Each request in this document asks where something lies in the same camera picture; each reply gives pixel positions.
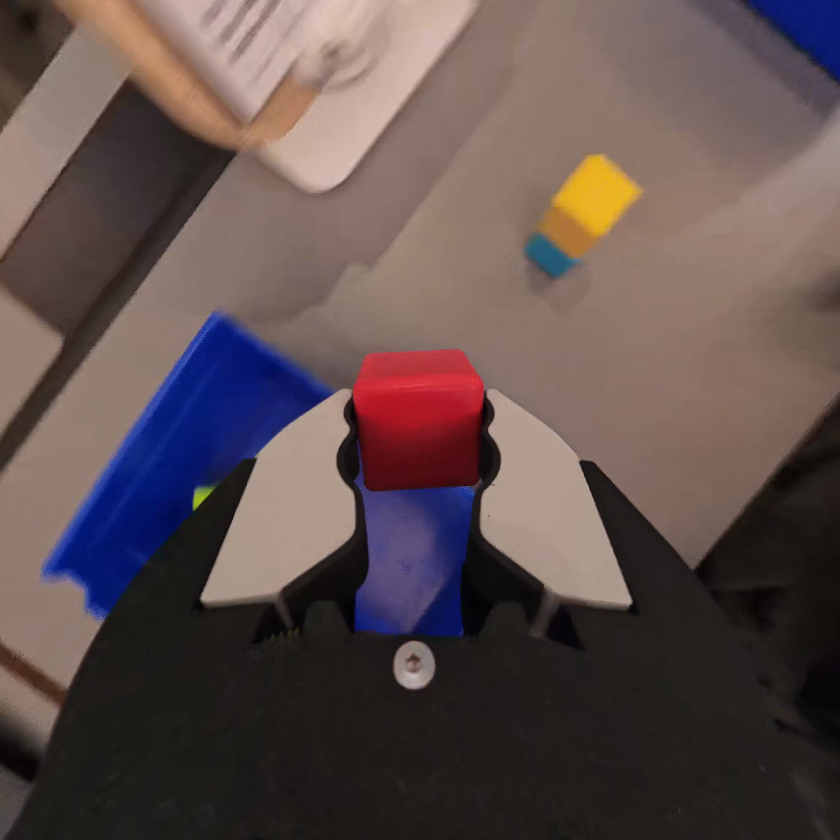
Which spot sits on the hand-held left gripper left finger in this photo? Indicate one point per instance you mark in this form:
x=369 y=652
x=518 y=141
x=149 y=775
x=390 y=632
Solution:
x=282 y=525

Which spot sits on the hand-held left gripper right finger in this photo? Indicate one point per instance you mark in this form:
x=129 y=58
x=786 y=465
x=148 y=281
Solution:
x=551 y=525

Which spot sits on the green cube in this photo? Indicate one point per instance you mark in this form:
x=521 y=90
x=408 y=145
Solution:
x=205 y=497

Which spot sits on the blue plastic bin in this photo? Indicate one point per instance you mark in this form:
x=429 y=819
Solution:
x=807 y=26
x=177 y=446

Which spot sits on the red cube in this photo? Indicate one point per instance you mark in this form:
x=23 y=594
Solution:
x=417 y=420

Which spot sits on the light blue cube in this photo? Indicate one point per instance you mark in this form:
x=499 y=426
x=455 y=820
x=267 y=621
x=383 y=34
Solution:
x=550 y=256

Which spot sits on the yellow cube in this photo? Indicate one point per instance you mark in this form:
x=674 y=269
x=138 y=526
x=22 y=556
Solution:
x=594 y=197

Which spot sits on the person's dark jacket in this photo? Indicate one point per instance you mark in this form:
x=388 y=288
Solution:
x=781 y=590

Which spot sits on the printed instruction sheet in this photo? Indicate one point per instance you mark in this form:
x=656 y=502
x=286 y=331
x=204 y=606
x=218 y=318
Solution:
x=249 y=39

